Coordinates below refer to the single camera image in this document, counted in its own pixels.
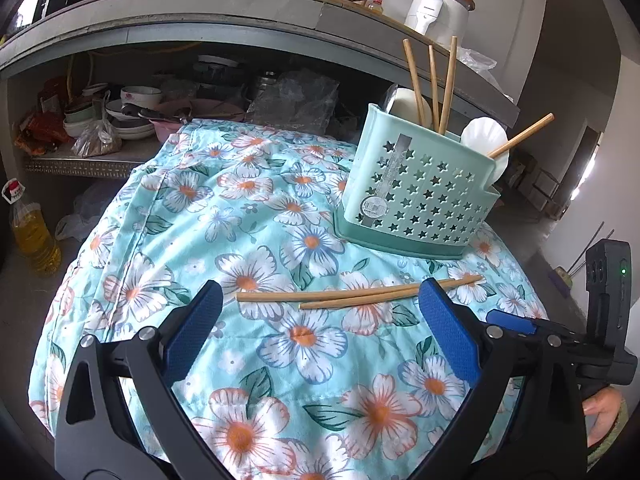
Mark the white ceramic soup spoon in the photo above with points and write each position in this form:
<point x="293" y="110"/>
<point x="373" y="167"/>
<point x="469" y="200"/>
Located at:
<point x="404" y="107"/>

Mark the right hand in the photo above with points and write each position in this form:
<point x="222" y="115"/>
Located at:
<point x="604" y="406"/>

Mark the floral turquoise cloth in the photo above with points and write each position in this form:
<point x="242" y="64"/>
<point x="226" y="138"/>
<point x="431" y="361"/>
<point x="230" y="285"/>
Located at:
<point x="276" y="392"/>

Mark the white rice paddle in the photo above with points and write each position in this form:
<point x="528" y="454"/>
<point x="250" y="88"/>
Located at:
<point x="484" y="135"/>

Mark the grey kitchen counter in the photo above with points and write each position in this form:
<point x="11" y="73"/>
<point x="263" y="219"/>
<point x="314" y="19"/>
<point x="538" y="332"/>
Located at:
<point x="305" y="27"/>

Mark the wooden chopstick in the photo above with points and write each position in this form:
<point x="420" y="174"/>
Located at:
<point x="449" y="86"/>
<point x="321" y="296"/>
<point x="415" y="81"/>
<point x="434" y="88"/>
<point x="522" y="136"/>
<point x="356" y="299"/>

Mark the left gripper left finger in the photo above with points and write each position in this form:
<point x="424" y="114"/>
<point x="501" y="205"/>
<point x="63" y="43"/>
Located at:
<point x="95" y="434"/>

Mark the white electric kettle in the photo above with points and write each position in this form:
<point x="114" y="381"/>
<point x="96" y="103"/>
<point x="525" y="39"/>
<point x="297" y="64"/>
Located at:
<point x="440" y="20"/>

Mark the wooden cutting board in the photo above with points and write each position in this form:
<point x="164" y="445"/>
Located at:
<point x="382" y="18"/>

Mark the yellow sauce bottle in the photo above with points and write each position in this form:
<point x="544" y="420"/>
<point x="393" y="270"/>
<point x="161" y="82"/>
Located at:
<point x="376" y="6"/>

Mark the bagged food on shelf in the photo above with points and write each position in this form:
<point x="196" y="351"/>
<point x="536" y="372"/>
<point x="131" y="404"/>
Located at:
<point x="96" y="139"/>

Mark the mint green utensil basket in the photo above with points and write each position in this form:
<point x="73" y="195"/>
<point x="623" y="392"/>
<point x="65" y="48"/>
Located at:
<point x="412" y="191"/>

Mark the clear plastic bag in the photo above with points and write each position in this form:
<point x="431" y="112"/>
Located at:
<point x="300" y="100"/>

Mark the stack of bowls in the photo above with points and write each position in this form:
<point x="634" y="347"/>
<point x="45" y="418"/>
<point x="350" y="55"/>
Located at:
<point x="96" y="102"/>

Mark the metal spoon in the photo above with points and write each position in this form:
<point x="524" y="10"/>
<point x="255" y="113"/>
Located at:
<point x="389" y="97"/>

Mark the cooking oil bottle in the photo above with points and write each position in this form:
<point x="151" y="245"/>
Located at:
<point x="31" y="233"/>

